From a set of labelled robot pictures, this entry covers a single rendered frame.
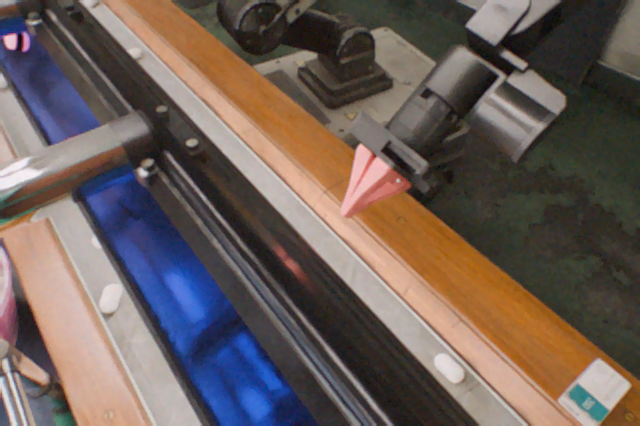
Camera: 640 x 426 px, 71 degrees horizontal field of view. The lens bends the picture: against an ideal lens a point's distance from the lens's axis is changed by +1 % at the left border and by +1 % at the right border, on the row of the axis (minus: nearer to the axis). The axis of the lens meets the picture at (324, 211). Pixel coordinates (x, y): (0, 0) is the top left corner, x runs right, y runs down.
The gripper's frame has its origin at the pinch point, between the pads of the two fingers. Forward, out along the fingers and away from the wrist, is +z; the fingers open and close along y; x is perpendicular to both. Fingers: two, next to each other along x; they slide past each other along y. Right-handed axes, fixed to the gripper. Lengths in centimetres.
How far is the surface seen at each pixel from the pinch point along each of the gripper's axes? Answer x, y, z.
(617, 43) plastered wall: 172, -45, -104
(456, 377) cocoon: 7.8, 18.6, 5.9
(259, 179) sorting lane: 9.5, -20.5, 8.2
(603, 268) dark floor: 130, 16, -22
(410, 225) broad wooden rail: 13.9, 1.1, -1.9
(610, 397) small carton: 11.3, 28.9, -3.1
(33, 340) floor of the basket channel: -8.6, -18.5, 40.1
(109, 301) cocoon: -8.5, -11.9, 26.4
